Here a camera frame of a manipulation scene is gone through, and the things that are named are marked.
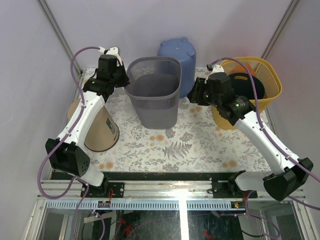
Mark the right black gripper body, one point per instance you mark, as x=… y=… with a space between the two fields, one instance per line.
x=209 y=99

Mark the yellow mesh waste basket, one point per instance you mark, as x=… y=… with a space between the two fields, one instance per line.
x=264 y=72

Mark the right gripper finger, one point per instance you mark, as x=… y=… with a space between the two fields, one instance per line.
x=200 y=91
x=193 y=95

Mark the blue plastic bucket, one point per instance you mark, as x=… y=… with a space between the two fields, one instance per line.
x=184 y=52

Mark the grey mesh waste basket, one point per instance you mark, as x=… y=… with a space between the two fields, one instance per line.
x=154 y=90

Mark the floral table cloth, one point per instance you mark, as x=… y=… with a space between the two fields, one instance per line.
x=194 y=144

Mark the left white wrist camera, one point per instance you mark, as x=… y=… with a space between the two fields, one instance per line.
x=114 y=51

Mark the beige bin with black rim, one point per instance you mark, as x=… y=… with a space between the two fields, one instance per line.
x=90 y=125

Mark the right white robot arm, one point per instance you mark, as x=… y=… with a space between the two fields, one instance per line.
x=287 y=172

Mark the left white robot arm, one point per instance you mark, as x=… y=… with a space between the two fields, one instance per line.
x=72 y=160

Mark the orange insert in yellow basket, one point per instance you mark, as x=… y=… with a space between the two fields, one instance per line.
x=240 y=69

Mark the aluminium mounting rail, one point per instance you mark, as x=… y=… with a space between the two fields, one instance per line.
x=149 y=195

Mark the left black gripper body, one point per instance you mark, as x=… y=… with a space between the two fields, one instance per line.
x=113 y=76

